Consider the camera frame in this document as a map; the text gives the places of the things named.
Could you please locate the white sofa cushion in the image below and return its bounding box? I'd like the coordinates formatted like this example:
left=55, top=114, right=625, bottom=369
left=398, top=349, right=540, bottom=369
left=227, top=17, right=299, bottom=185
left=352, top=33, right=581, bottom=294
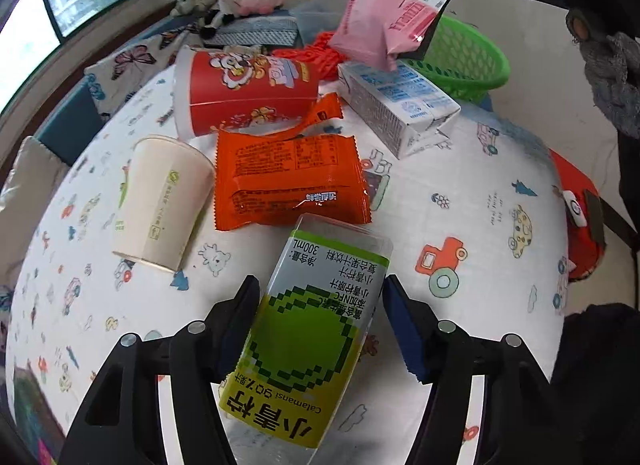
left=1, top=136, right=70, bottom=222

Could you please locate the blue white milk carton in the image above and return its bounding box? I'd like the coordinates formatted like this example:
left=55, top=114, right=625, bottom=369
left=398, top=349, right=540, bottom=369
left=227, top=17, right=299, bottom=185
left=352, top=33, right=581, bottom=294
left=338, top=61, right=461, bottom=160

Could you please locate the pink Franzzi snack bag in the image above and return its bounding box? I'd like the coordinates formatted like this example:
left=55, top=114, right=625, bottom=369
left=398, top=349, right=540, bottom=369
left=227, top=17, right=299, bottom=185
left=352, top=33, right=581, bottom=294
left=329, top=0, right=448, bottom=71

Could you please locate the grey gloved right hand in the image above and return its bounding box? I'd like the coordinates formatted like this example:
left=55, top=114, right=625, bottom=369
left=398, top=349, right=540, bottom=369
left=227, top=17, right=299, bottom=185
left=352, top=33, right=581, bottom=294
left=566, top=9, right=639, bottom=139

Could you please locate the butterfly print pillow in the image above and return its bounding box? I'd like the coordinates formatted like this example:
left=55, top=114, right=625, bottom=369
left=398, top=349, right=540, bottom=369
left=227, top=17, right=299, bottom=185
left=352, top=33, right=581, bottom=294
left=85, top=24, right=202, bottom=122

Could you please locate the cow plush toy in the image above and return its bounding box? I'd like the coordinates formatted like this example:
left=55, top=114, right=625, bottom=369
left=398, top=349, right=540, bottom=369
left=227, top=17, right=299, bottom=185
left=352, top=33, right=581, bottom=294
left=170, top=0, right=236, bottom=44

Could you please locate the green plastic mesh basket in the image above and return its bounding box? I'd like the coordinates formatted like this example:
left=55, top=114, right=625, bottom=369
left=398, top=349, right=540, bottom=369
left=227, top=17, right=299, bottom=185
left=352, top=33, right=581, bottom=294
left=402, top=16, right=511, bottom=104

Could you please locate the blue patterned folded blanket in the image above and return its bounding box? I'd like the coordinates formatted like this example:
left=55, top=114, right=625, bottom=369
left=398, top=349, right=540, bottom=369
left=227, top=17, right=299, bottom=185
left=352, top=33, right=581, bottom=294
left=210, top=16, right=298, bottom=47

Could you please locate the orange snack wrapper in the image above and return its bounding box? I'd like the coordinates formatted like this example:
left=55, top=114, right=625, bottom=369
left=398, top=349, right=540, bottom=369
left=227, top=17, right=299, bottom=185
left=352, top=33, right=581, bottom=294
left=214, top=92, right=371, bottom=231

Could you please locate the red snack cup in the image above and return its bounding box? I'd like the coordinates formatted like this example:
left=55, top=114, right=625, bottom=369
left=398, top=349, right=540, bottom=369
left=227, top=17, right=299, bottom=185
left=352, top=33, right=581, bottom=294
left=172, top=47, right=319, bottom=140

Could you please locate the green yellow juice bottle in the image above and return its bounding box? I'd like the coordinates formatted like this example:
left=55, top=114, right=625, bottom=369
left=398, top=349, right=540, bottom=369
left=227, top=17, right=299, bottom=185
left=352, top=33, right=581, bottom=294
left=219, top=214, right=393, bottom=464

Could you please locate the pink plush toy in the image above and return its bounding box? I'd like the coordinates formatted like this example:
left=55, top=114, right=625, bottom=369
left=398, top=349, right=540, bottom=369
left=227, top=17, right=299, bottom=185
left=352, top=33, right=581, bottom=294
left=234, top=0, right=283, bottom=17

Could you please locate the window with green frame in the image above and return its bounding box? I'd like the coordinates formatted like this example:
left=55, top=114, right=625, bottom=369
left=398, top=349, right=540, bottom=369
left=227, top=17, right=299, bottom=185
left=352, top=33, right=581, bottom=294
left=1, top=0, right=124, bottom=108

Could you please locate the beige paper cup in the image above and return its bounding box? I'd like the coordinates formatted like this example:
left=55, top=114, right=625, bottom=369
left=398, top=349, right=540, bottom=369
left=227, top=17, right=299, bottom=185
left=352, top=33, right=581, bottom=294
left=112, top=135, right=214, bottom=272

